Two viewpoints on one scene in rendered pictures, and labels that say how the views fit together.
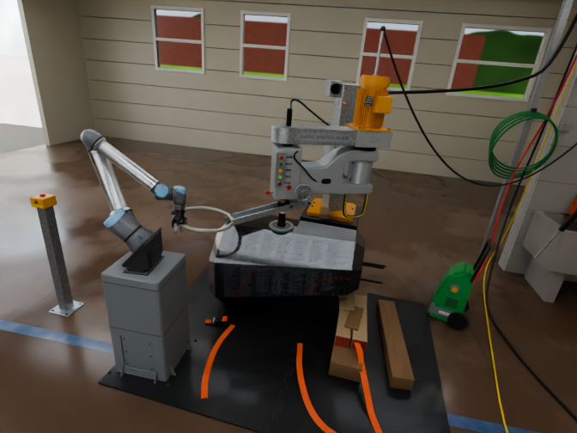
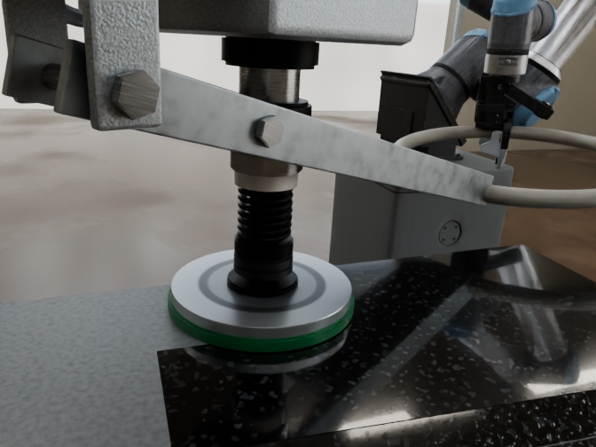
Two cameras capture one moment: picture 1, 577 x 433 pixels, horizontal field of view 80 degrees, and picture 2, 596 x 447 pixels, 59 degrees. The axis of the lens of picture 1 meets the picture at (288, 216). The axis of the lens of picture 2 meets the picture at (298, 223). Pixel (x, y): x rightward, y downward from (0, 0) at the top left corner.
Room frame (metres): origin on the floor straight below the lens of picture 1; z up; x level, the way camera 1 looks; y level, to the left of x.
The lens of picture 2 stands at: (3.23, -0.20, 1.17)
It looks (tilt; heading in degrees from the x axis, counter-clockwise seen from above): 19 degrees down; 150
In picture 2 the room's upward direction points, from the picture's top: 3 degrees clockwise
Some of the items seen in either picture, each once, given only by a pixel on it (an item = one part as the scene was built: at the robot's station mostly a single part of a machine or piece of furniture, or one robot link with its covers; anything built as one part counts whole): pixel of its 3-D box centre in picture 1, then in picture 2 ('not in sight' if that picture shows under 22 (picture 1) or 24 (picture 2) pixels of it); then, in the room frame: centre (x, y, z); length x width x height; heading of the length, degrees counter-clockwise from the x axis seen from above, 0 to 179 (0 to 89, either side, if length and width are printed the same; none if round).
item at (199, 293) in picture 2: (281, 225); (262, 286); (2.72, 0.06, 0.89); 0.21 x 0.21 x 0.01
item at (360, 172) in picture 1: (360, 170); not in sight; (2.89, -0.58, 1.39); 0.19 x 0.19 x 0.20
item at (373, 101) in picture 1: (372, 102); not in sight; (2.87, -0.59, 1.94); 0.31 x 0.28 x 0.40; 15
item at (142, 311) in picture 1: (150, 313); (404, 278); (2.01, 0.94, 0.43); 0.50 x 0.50 x 0.85; 81
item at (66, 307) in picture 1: (55, 256); not in sight; (2.48, 1.93, 0.54); 0.20 x 0.20 x 1.09; 77
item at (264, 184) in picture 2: not in sight; (266, 168); (2.72, 0.06, 1.03); 0.07 x 0.07 x 0.04
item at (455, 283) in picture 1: (458, 278); not in sight; (2.82, -1.65, 0.43); 0.35 x 0.35 x 0.87; 62
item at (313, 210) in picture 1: (331, 209); not in sight; (3.53, -0.47, 0.76); 0.49 x 0.49 x 0.05; 77
